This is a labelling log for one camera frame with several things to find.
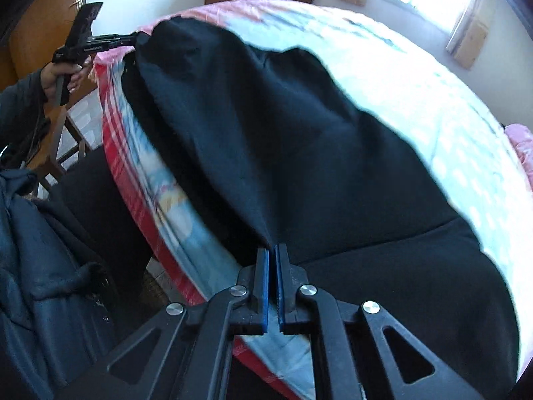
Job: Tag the person left hand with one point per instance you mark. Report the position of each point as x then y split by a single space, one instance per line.
53 71

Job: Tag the black pants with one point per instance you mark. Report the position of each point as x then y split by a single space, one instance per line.
270 151

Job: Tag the pink blue bed sheet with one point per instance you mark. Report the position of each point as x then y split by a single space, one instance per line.
457 138

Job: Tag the wooden chair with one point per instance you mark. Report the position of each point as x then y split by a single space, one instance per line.
46 161

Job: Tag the right beige curtain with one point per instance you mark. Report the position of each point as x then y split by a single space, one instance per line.
471 31

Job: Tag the wooden wardrobe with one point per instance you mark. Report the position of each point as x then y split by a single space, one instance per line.
42 29

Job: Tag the pink folded blanket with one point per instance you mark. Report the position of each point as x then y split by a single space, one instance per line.
521 139

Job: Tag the person left forearm sleeve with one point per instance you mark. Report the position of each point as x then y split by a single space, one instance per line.
23 123

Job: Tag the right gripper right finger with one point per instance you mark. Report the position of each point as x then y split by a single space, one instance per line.
359 351

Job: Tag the dark blue jacket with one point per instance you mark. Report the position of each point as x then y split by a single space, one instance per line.
56 296

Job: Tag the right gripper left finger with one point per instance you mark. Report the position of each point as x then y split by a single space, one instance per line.
182 352

